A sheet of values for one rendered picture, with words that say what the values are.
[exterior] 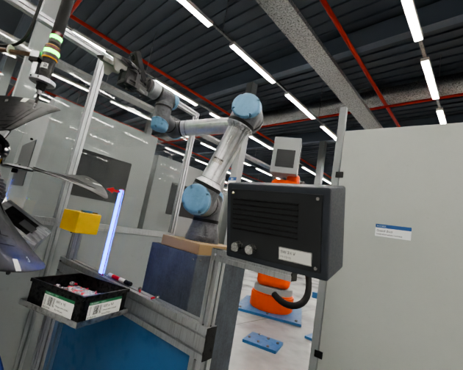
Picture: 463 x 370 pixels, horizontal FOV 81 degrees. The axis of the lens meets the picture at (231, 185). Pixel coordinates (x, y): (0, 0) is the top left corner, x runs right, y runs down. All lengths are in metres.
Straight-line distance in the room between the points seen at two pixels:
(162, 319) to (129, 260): 1.25
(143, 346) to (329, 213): 0.69
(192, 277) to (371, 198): 1.43
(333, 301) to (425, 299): 0.53
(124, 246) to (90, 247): 0.24
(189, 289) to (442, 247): 1.50
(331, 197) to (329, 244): 0.10
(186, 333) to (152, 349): 0.16
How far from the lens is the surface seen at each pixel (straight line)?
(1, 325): 1.91
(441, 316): 2.05
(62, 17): 1.16
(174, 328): 0.86
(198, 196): 1.04
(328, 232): 0.58
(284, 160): 4.55
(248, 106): 1.11
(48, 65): 1.08
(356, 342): 2.14
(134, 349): 1.03
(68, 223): 1.40
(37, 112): 1.17
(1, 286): 1.84
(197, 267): 1.05
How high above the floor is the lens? 1.11
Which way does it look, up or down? 9 degrees up
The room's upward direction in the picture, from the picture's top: 10 degrees clockwise
